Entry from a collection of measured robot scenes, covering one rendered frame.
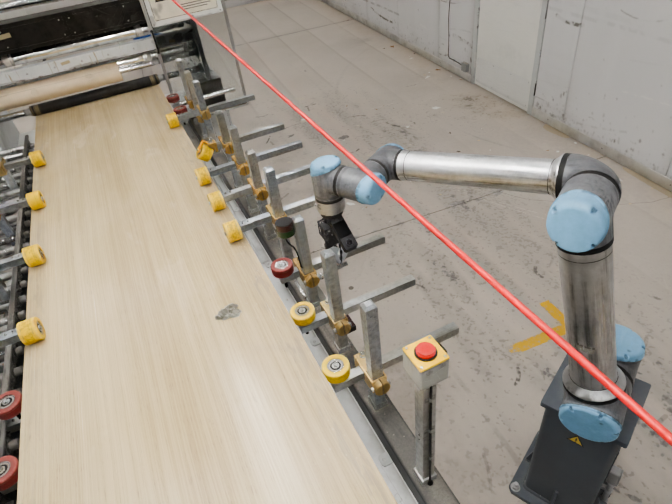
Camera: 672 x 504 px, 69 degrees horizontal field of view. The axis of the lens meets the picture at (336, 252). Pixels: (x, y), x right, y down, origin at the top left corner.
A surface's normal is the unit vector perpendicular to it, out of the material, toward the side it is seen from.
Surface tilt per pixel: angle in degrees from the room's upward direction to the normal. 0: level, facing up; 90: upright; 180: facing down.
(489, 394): 0
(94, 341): 0
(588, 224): 83
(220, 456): 0
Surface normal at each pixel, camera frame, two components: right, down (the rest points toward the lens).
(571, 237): -0.60, 0.46
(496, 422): -0.11, -0.77
